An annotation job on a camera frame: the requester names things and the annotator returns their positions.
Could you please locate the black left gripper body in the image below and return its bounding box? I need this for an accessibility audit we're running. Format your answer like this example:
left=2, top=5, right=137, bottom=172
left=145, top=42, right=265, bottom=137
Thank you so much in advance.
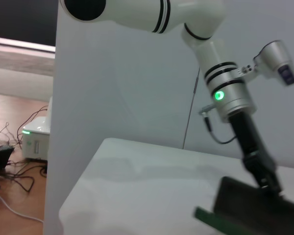
left=228, top=113, right=278, bottom=176

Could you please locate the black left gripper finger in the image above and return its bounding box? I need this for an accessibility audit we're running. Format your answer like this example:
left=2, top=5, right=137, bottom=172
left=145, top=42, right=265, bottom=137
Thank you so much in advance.
left=266, top=169, right=284, bottom=197
left=253, top=172, right=269, bottom=190

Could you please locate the green glasses case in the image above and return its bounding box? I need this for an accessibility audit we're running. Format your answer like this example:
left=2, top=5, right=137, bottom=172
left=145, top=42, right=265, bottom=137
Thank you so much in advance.
left=194, top=176, right=294, bottom=235

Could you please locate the white backdrop panel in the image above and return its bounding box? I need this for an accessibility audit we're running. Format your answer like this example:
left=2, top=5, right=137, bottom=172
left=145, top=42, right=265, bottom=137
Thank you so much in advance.
left=43, top=0, right=294, bottom=235

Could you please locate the white device box green light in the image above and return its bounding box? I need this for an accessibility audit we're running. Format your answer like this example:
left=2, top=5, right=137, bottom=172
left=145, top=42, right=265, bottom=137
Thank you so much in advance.
left=22, top=96, right=52, bottom=162

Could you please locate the black box on floor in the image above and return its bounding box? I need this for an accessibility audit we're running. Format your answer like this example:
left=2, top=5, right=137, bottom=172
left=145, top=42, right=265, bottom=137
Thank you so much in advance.
left=0, top=144, right=16, bottom=172

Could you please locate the black left arm connector cable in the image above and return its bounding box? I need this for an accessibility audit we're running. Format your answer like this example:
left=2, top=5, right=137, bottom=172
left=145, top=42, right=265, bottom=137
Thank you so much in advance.
left=198, top=103, right=239, bottom=145

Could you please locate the thin grey hanging cable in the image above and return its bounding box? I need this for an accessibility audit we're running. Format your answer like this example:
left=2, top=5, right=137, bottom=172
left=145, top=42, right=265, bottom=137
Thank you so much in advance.
left=182, top=68, right=201, bottom=149

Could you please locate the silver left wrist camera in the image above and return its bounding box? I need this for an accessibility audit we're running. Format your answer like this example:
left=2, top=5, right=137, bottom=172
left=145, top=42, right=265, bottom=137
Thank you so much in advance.
left=237, top=40, right=294, bottom=87

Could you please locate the thin black floor cable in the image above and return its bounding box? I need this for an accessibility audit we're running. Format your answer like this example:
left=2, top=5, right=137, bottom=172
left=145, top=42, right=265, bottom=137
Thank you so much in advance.
left=1, top=160, right=48, bottom=194
left=16, top=105, right=49, bottom=147
left=0, top=121, right=23, bottom=148

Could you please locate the white floor cable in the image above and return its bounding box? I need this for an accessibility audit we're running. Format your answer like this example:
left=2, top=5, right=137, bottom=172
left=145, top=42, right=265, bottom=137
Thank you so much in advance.
left=0, top=194, right=45, bottom=223

